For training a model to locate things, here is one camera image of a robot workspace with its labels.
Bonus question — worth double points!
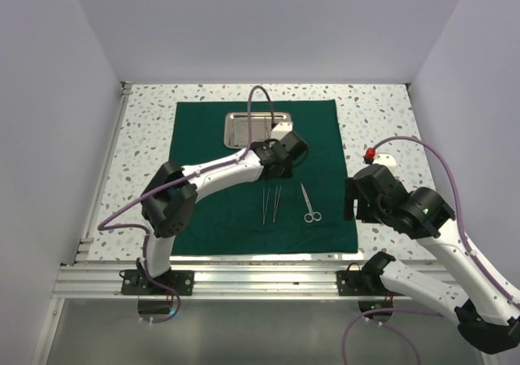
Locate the steel tweezers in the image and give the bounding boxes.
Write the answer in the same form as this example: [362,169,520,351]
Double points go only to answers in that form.
[272,185,282,223]
[262,187,271,224]

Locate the steel surgical scissors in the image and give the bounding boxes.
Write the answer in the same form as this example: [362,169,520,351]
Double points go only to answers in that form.
[301,184,322,224]

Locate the dark green surgical cloth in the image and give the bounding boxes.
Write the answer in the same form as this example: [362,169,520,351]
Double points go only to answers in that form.
[172,100,358,255]

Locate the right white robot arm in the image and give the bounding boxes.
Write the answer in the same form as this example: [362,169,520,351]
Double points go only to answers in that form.
[344,164,519,354]

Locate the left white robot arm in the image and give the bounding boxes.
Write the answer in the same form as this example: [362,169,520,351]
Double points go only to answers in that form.
[139,131,309,294]

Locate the stainless steel instrument tray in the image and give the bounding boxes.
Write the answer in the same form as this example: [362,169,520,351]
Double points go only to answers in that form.
[223,111,293,150]

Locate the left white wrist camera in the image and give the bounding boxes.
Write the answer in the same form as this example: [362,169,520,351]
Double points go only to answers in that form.
[270,121,293,141]

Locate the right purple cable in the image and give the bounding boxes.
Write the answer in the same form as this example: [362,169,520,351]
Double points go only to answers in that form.
[341,136,513,365]

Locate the purple cable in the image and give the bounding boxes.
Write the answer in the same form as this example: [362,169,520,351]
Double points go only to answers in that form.
[341,136,513,365]
[97,85,285,325]

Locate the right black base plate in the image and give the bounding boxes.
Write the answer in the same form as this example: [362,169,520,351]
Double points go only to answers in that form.
[336,270,403,297]

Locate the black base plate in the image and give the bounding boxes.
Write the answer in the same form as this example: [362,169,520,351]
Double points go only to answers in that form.
[119,269,194,296]
[336,270,403,297]

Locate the aluminium mounting rail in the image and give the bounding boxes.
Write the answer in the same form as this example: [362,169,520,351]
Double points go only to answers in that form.
[30,259,501,365]

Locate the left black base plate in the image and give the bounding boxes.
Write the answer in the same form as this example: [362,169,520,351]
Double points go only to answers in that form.
[119,269,194,296]

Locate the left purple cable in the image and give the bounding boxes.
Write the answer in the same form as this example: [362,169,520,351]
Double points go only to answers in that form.
[97,85,285,325]

